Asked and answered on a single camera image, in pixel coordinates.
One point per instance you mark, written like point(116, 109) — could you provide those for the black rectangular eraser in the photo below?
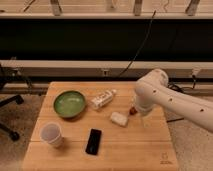
point(93, 142)

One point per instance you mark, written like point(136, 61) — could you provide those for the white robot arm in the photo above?
point(153, 89)

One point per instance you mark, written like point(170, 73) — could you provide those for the green ceramic bowl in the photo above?
point(69, 104)

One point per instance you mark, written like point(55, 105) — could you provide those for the white paper cup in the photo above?
point(51, 134)

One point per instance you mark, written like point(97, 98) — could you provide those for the black office chair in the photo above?
point(14, 136)

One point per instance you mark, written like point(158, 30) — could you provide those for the brown brush handle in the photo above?
point(132, 111)

